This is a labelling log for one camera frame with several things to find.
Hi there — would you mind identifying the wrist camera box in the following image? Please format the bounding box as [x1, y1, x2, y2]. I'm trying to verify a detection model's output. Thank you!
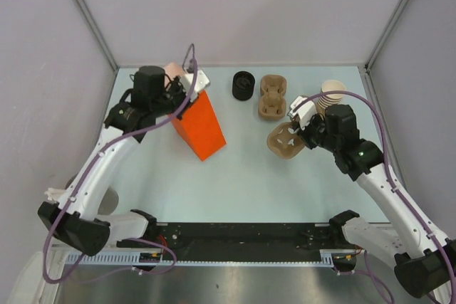
[180, 68, 210, 103]
[287, 95, 317, 130]

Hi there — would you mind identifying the grey tape roll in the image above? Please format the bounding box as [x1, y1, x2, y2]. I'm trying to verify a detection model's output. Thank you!
[66, 177, 119, 218]

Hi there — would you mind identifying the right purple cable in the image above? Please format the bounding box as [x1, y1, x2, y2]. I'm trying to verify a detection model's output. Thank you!
[295, 91, 456, 304]

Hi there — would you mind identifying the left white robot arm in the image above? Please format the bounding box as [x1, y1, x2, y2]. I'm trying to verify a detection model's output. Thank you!
[38, 65, 199, 256]

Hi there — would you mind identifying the stack of paper cups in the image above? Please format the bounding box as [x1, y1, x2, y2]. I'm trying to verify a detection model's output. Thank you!
[316, 80, 346, 115]

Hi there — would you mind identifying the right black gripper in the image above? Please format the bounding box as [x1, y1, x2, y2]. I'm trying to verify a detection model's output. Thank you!
[291, 112, 340, 152]

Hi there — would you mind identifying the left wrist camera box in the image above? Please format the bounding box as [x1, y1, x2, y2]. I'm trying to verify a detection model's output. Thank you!
[180, 68, 210, 103]

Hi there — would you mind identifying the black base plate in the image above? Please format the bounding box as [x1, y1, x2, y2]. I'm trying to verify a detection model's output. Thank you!
[116, 221, 361, 263]

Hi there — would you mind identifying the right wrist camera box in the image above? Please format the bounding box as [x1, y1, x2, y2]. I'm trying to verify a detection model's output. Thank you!
[287, 95, 317, 130]

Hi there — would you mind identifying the purple cable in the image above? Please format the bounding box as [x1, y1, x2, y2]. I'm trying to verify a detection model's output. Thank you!
[42, 43, 197, 285]
[295, 91, 456, 304]

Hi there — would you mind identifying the orange paper bag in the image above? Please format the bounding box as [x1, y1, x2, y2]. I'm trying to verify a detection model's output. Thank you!
[160, 62, 228, 162]

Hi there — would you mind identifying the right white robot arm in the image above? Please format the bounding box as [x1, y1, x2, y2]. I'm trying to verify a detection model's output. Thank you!
[289, 103, 455, 303]

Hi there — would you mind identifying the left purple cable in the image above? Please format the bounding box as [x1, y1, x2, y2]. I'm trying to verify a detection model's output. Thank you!
[42, 43, 197, 285]

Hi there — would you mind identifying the brown cardboard cup carrier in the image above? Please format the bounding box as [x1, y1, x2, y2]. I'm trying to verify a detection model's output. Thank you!
[266, 122, 306, 159]

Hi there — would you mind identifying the white crumpled cloth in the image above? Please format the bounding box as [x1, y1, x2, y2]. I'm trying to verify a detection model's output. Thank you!
[44, 188, 66, 202]

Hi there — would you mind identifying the stack of black lids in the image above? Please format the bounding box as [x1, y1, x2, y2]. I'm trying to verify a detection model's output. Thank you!
[232, 70, 255, 101]

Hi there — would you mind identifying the white slotted cable duct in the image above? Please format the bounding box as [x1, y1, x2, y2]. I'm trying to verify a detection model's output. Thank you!
[81, 246, 333, 268]

